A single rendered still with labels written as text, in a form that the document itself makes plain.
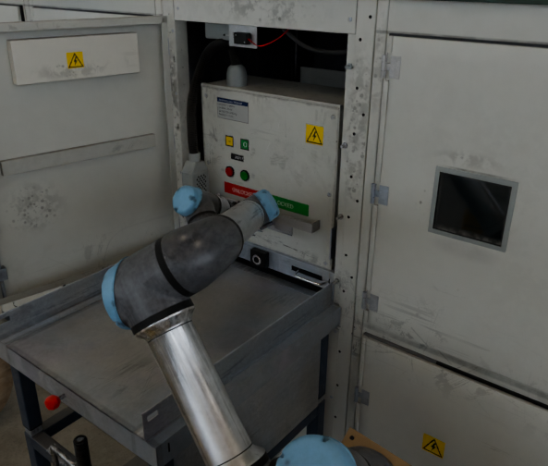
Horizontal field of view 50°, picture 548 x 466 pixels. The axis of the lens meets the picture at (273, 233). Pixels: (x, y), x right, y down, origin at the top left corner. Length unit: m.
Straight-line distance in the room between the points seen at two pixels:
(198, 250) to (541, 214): 0.71
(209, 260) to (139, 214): 0.96
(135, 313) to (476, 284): 0.78
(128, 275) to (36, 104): 0.80
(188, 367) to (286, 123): 0.83
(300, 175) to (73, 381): 0.79
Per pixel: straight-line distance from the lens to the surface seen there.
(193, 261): 0.98
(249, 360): 1.43
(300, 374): 1.65
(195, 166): 1.78
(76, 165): 1.80
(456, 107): 1.32
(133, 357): 1.49
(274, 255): 1.78
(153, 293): 1.01
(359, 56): 1.44
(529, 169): 1.30
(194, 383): 1.02
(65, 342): 1.59
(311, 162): 1.61
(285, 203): 1.71
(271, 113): 1.66
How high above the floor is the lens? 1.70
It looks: 24 degrees down
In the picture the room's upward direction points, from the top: 1 degrees clockwise
